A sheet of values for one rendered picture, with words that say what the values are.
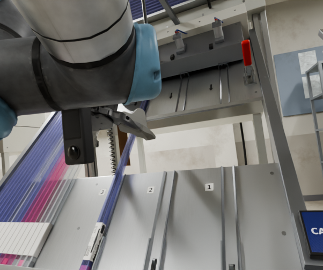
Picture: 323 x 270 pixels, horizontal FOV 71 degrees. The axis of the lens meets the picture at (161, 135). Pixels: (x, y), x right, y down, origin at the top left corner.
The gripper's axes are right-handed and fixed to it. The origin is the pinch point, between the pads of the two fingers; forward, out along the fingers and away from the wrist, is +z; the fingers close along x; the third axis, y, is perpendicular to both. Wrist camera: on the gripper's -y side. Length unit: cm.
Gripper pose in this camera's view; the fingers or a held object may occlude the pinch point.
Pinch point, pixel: (125, 145)
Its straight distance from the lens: 51.8
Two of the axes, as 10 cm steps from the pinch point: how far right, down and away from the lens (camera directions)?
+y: 0.7, -8.7, 4.9
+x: -9.2, 1.3, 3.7
